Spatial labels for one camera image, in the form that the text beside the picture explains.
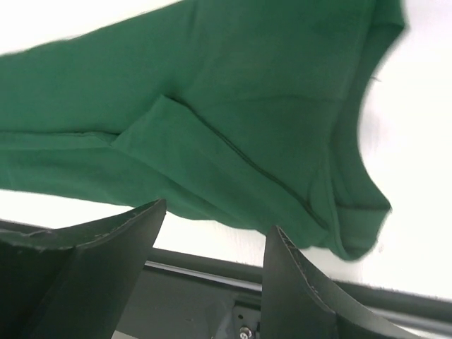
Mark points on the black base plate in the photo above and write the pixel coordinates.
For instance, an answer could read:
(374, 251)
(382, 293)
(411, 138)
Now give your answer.
(184, 296)

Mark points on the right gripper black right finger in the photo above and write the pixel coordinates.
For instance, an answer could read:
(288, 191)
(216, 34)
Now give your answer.
(299, 301)

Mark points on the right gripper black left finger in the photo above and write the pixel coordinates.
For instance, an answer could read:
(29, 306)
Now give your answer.
(74, 282)

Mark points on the green t shirt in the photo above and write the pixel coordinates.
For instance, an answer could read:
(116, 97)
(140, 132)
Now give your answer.
(241, 112)

